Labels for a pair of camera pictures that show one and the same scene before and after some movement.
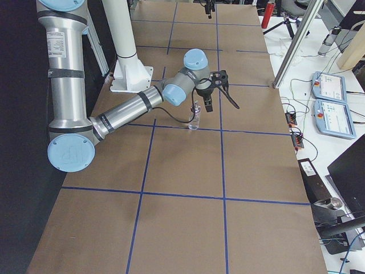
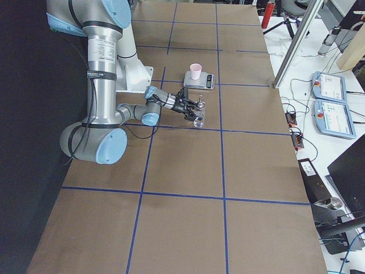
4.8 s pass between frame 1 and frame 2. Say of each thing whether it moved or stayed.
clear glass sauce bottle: moved
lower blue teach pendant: stayed
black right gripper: moved
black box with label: stayed
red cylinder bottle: stayed
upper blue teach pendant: stayed
